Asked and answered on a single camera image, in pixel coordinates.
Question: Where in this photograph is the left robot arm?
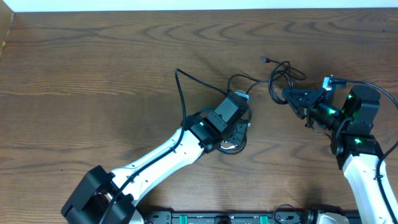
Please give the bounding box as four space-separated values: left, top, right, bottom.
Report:
60 91 249 224

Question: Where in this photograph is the black usb cable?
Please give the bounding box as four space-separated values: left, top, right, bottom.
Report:
226 57 307 105

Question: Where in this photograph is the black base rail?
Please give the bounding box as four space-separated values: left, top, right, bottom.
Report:
138 204 362 224

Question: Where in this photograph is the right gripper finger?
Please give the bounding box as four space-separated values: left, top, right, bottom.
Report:
286 95 316 119
282 88 320 101

